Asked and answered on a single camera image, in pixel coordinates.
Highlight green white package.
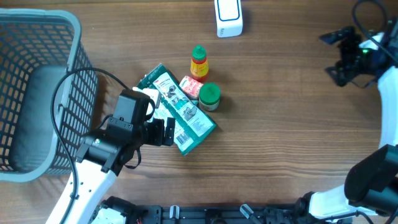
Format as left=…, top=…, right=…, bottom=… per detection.
left=137, top=64, right=216, bottom=155

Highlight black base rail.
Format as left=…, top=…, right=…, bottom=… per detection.
left=121, top=204, right=294, bottom=224

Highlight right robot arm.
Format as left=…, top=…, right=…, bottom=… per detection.
left=290, top=17, right=397, bottom=223

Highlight green lid jar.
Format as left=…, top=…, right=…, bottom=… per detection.
left=199, top=83, right=221, bottom=111

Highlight grey plastic mesh basket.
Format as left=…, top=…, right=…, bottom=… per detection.
left=1, top=9, right=98, bottom=182

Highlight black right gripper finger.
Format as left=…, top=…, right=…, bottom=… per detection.
left=325, top=67, right=353, bottom=87
left=319, top=26, right=355, bottom=45

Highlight small red white box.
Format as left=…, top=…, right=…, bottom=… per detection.
left=179, top=76, right=203, bottom=100

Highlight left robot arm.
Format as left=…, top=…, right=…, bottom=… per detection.
left=47, top=90, right=175, bottom=223

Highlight white barcode scanner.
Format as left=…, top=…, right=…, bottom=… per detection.
left=214, top=0, right=243, bottom=38

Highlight red yellow sauce bottle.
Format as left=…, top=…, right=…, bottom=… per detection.
left=190, top=45, right=209, bottom=82

